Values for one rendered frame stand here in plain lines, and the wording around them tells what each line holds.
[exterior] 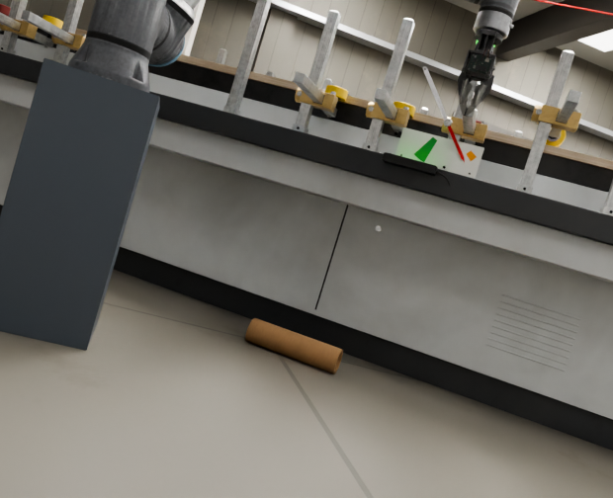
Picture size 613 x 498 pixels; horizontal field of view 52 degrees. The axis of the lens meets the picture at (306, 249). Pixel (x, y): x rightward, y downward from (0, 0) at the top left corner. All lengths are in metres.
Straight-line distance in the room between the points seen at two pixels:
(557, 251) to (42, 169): 1.44
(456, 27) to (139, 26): 6.81
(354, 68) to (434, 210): 5.66
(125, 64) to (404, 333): 1.30
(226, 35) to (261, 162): 5.25
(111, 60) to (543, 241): 1.32
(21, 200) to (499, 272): 1.50
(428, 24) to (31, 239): 6.92
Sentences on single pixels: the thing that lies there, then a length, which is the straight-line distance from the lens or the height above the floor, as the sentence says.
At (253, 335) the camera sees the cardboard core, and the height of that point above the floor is 0.03.
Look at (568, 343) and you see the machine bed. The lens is 2.25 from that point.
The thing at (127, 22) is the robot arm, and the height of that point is 0.74.
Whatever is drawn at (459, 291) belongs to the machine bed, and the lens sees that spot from 2.22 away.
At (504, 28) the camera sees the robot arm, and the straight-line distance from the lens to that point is 1.75.
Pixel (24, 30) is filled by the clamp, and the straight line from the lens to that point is 2.75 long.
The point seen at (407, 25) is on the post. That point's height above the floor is 1.12.
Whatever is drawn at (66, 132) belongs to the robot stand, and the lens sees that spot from 1.48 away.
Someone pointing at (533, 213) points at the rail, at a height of 0.64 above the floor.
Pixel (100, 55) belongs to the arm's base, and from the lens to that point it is 1.53.
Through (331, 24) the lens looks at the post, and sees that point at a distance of 2.21.
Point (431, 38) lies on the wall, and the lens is 8.00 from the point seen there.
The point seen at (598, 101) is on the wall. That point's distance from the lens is 9.10.
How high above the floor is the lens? 0.45
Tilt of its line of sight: 3 degrees down
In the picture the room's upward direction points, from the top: 17 degrees clockwise
